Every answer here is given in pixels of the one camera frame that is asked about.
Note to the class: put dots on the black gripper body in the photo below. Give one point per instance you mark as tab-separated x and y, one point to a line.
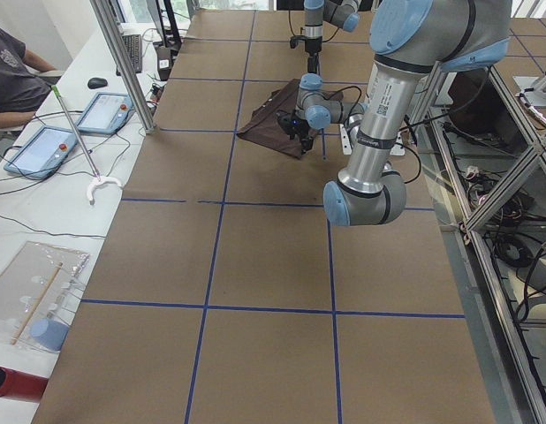
300	131
312	45

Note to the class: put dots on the dark brown t-shirt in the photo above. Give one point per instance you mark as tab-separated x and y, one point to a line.
274	124

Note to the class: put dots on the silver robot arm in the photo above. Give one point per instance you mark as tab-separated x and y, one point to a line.
408	39
317	12

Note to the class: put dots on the black keyboard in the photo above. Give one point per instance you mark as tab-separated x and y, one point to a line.
133	48

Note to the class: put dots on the far blue teach pendant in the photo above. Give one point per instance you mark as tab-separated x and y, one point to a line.
105	114

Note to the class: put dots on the blue teach pendant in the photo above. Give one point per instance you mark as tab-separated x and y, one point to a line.
43	154
105	114

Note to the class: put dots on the reacher grabber stick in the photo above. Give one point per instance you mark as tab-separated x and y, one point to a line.
98	179

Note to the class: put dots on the black computer mouse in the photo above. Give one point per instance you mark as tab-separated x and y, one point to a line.
97	82

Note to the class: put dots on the near blue teach pendant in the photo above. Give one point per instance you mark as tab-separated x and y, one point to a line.
43	154

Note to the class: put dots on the wooden dowel rod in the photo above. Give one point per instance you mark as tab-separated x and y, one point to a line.
31	310

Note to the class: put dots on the seated person grey shirt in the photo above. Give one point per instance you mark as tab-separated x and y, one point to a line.
22	90

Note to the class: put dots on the clear acrylic rack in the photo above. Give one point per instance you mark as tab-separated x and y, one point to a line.
39	300

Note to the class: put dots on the light blue plastic cup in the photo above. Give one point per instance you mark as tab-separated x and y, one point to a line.
49	333

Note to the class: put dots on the red cylinder tube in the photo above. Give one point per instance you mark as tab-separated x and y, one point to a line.
17	385

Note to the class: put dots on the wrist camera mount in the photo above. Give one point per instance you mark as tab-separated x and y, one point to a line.
295	40
285	120

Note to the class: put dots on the aluminium side frame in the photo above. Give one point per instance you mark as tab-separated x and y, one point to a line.
492	145

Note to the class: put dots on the aluminium frame post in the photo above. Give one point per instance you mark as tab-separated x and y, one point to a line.
117	49

